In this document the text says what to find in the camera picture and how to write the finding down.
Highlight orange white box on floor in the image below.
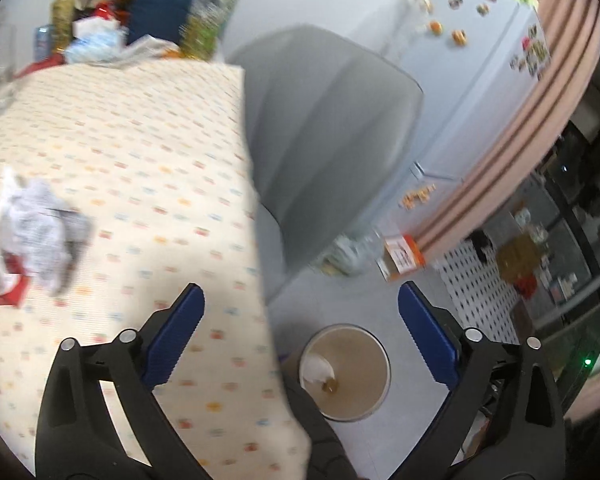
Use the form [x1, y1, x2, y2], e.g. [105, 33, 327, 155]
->
[377, 234, 426, 282]

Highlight floral cream tablecloth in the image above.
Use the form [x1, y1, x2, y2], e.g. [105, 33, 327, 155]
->
[0, 60, 310, 479]

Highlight crumpled printed paper ball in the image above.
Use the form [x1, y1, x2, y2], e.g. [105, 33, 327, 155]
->
[0, 166, 92, 296]

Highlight clear bottle with yellow label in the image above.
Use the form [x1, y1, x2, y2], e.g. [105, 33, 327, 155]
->
[180, 0, 227, 61]

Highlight grey chair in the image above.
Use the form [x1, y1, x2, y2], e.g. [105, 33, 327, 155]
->
[227, 25, 424, 301]

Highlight torn red white carton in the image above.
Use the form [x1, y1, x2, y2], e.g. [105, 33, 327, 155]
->
[0, 247, 30, 309]

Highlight blue tissue box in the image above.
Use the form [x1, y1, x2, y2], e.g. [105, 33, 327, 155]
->
[64, 16, 126, 64]

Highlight navy lunch bag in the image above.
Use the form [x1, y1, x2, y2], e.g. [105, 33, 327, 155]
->
[126, 0, 192, 44]

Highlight white refrigerator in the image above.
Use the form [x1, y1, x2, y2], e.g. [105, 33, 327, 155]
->
[349, 0, 553, 187]

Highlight round trash bin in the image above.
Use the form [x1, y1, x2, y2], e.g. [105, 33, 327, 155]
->
[298, 324, 391, 422]

